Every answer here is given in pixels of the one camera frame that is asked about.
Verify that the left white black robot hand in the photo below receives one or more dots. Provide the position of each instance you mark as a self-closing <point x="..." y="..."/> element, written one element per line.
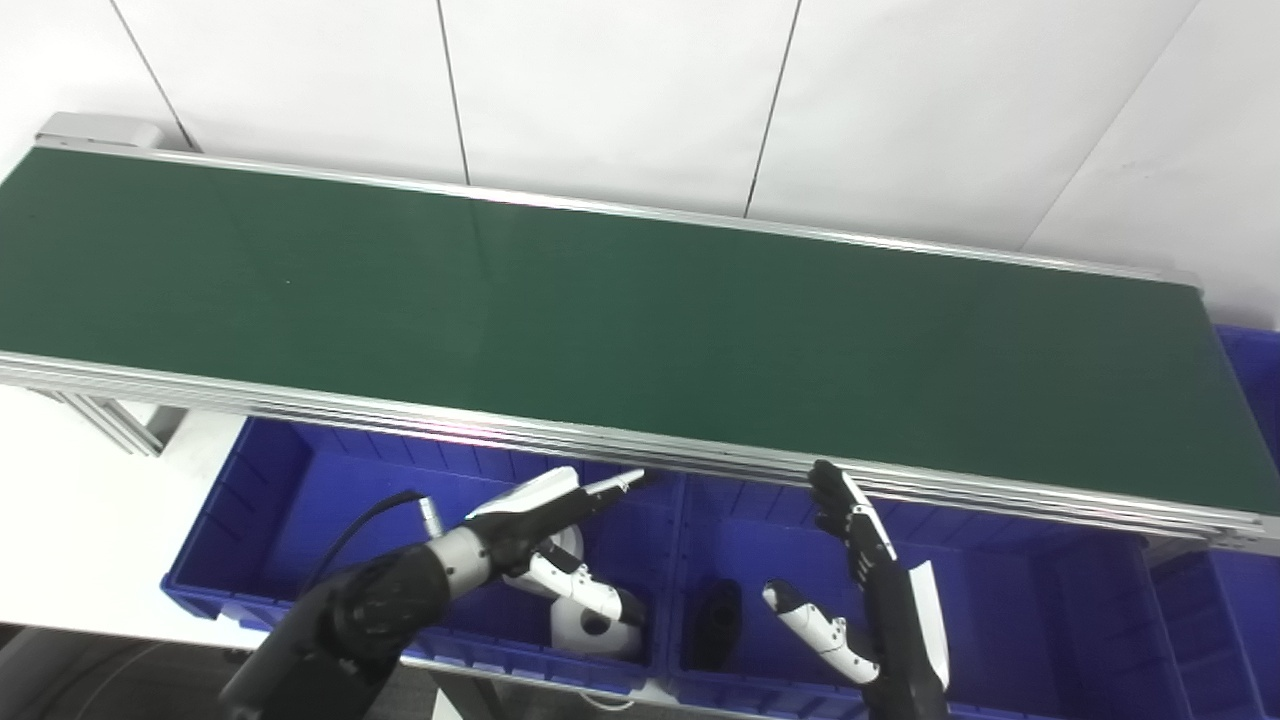
<point x="530" y="515"/>

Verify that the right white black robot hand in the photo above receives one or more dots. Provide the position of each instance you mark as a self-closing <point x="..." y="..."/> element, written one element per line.
<point x="890" y="620"/>

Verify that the white round plastic part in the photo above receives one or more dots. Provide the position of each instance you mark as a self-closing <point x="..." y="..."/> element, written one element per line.
<point x="600" y="635"/>
<point x="572" y="540"/>

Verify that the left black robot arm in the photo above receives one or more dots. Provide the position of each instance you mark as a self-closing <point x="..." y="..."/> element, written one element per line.
<point x="370" y="620"/>

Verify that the blue plastic bin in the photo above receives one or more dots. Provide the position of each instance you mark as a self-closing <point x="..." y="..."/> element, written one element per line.
<point x="1020" y="620"/>
<point x="1240" y="640"/>
<point x="320" y="540"/>

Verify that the green conveyor belt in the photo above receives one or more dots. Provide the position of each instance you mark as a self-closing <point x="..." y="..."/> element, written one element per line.
<point x="400" y="412"/>
<point x="620" y="320"/>

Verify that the black plastic part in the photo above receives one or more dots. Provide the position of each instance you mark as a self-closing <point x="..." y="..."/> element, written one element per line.
<point x="717" y="625"/>

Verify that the aluminium conveyor leg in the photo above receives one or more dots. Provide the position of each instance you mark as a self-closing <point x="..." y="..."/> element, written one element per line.
<point x="115" y="425"/>

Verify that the grey conveyor motor housing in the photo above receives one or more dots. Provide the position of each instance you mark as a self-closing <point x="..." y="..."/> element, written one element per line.
<point x="100" y="130"/>

